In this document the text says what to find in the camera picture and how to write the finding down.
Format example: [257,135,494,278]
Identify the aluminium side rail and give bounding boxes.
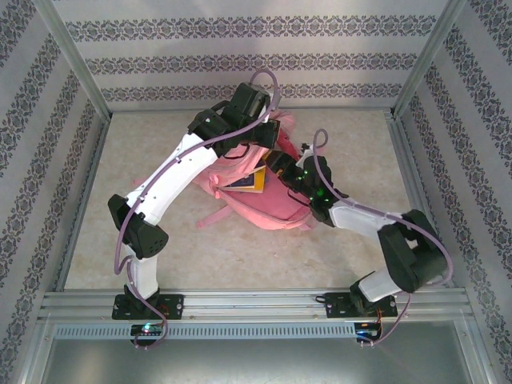
[386,111,455,289]
[54,114,113,292]

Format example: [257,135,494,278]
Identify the right controller board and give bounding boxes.
[355,322,383,341]

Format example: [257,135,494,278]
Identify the grey metal sheet panel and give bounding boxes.
[39,339,475,384]

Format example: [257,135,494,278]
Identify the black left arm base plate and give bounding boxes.
[111,294,185,321]

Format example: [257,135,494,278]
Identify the aluminium frame post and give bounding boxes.
[31,0,114,123]
[390,0,470,121]

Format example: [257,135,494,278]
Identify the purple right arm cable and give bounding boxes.
[311,128,455,348]

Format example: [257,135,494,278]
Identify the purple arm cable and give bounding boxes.
[114,70,281,353]
[311,128,455,348]

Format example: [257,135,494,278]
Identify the left controller board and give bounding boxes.
[130,323,165,337]

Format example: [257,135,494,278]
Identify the dark blue white-print book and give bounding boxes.
[221,170,259,192]

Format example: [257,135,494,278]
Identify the controller board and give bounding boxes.
[130,323,165,337]
[355,322,383,341]

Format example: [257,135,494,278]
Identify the aluminium mounting rail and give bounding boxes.
[38,290,469,321]

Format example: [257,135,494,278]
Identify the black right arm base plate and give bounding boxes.
[315,291,399,320]

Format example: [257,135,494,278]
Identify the pink student backpack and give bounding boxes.
[134,111,321,231]

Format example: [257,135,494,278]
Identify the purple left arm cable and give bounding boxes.
[114,70,281,353]

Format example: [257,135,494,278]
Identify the slotted grey cable duct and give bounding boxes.
[54,322,357,341]

